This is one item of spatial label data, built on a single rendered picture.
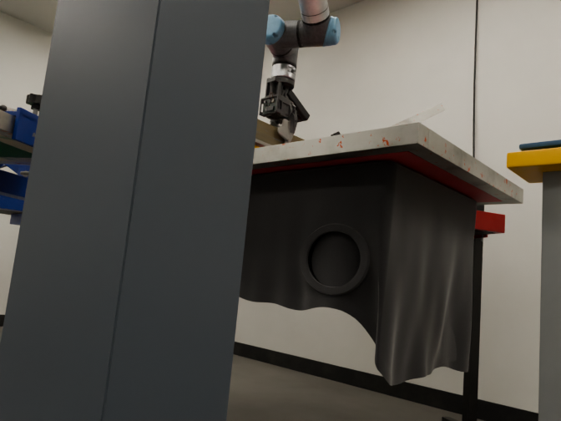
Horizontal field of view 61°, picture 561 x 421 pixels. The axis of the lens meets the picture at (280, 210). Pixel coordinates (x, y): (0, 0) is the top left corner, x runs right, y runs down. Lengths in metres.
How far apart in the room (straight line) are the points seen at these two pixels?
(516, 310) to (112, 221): 2.83
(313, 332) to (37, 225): 3.37
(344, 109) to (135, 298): 3.60
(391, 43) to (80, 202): 3.59
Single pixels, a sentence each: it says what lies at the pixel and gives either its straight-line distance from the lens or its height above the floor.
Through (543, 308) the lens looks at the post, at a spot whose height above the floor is 0.70.
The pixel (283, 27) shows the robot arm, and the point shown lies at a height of 1.39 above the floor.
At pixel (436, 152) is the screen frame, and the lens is 0.91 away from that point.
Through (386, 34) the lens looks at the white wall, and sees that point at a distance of 4.04.
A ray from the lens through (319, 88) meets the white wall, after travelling 4.23.
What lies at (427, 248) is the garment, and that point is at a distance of 1.08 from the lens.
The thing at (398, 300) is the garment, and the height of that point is 0.69.
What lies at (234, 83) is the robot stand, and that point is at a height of 0.93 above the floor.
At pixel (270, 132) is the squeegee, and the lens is 1.40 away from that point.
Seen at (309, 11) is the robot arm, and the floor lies 1.39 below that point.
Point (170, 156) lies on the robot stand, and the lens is 0.50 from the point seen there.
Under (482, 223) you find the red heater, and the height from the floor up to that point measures 1.05.
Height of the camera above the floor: 0.71
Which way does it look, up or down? 8 degrees up
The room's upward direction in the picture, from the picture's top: 5 degrees clockwise
